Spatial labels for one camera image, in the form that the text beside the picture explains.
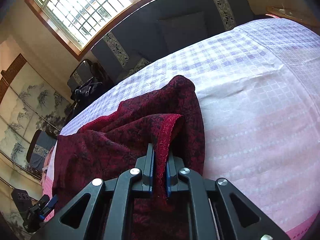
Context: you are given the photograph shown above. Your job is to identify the dark red patterned sweater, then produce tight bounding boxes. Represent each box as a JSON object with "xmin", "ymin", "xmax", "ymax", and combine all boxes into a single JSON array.
[{"xmin": 52, "ymin": 75, "xmax": 205, "ymax": 239}]

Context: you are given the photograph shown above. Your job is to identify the pink clothes on armchair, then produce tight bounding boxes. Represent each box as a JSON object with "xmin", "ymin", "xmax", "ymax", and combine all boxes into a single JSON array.
[{"xmin": 41, "ymin": 146, "xmax": 55, "ymax": 184}]

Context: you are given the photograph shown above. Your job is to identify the pile of dark clothes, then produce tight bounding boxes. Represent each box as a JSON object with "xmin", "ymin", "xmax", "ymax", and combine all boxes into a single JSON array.
[{"xmin": 66, "ymin": 77, "xmax": 114, "ymax": 124}]

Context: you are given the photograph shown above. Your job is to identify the blue armchair near screen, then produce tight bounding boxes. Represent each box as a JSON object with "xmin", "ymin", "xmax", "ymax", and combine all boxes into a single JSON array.
[{"xmin": 26, "ymin": 129, "xmax": 57, "ymax": 179}]

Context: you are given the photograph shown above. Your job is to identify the painted folding screen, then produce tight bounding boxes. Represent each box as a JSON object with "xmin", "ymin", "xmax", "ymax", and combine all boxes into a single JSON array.
[{"xmin": 1, "ymin": 54, "xmax": 70, "ymax": 239}]

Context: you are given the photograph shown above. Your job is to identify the pink checked bed cover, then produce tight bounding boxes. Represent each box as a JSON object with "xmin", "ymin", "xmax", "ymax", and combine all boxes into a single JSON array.
[{"xmin": 61, "ymin": 18, "xmax": 319, "ymax": 239}]

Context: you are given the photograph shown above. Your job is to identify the blue armchair in corner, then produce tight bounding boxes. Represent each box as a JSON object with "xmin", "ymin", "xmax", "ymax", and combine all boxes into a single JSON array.
[{"xmin": 67, "ymin": 59, "xmax": 109, "ymax": 93}]

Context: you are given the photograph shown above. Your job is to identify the blue cushion with lace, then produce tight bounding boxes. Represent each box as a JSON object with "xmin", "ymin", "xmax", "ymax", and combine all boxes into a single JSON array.
[{"xmin": 117, "ymin": 54, "xmax": 151, "ymax": 83}]

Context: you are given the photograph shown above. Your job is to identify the blue square cushion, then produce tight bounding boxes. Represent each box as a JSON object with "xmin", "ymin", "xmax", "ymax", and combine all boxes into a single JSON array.
[{"xmin": 158, "ymin": 11, "xmax": 208, "ymax": 53}]

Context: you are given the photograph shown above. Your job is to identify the wooden framed window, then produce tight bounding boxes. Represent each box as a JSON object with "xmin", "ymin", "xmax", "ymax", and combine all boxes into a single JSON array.
[{"xmin": 25, "ymin": 0, "xmax": 152, "ymax": 60}]

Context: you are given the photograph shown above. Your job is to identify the blue sofa with patterned stripes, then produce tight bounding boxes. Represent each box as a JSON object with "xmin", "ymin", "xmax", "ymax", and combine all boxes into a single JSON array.
[{"xmin": 92, "ymin": 0, "xmax": 254, "ymax": 83}]

